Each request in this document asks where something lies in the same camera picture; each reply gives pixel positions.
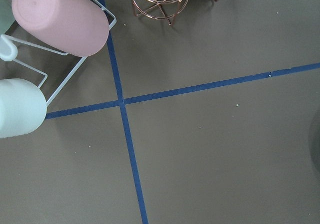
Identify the pink cup on rack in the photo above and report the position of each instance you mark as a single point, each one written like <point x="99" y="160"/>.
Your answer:
<point x="77" y="27"/>

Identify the white cup on rack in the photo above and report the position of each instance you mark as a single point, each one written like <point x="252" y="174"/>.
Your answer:
<point x="23" y="107"/>

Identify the green cup on rack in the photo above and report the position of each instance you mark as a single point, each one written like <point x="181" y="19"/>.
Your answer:
<point x="6" y="14"/>

